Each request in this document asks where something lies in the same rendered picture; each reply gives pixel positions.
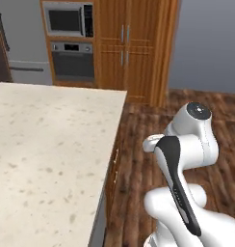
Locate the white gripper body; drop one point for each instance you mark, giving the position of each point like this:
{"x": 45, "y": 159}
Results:
{"x": 150, "y": 143}

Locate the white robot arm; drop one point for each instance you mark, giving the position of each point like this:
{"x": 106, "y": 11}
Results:
{"x": 199, "y": 151}

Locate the wooden island cabinet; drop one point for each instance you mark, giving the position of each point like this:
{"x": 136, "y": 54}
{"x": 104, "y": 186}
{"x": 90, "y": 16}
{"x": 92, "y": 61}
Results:
{"x": 113, "y": 180}

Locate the wooden tall cupboard run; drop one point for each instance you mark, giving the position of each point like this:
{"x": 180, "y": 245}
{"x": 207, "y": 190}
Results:
{"x": 138, "y": 48}

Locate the silver built-in oven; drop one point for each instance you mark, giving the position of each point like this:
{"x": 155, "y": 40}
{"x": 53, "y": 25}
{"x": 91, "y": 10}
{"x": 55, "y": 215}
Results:
{"x": 73, "y": 61}

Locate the silver microwave oven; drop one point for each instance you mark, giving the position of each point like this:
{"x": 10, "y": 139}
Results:
{"x": 65, "y": 20}

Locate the grey fridge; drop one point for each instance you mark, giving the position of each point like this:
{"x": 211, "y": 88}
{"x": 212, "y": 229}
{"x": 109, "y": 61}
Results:
{"x": 24, "y": 38}

